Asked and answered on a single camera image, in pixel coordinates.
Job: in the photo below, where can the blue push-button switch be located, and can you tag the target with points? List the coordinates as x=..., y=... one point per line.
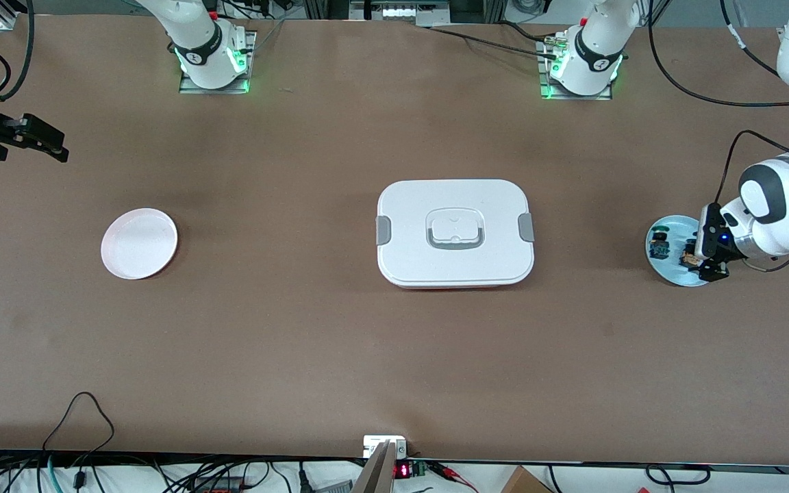
x=658, y=248

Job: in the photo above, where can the orange push-button switch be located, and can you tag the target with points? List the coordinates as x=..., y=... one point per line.
x=687, y=259

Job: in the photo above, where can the white lidded box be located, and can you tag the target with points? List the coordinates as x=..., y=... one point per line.
x=477, y=205

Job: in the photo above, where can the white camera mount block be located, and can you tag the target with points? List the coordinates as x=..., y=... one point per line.
x=374, y=441

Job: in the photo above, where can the white light strip device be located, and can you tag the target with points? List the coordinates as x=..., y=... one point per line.
x=401, y=11

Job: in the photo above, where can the grey aluminium bar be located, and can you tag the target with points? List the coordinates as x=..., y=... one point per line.
x=377, y=476

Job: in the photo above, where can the aluminium profile with bracket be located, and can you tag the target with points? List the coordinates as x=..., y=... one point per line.
x=5, y=22

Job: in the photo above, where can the red digit display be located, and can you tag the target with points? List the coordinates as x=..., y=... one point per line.
x=402, y=471

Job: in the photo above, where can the brown cardboard box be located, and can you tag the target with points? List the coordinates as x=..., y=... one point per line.
x=524, y=483

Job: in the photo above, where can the pink round plate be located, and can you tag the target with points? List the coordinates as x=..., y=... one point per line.
x=138, y=243

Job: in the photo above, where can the light blue round plate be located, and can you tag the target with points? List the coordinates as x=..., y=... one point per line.
x=675, y=226

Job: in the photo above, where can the red clip leads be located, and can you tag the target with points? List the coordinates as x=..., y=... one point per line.
x=446, y=471

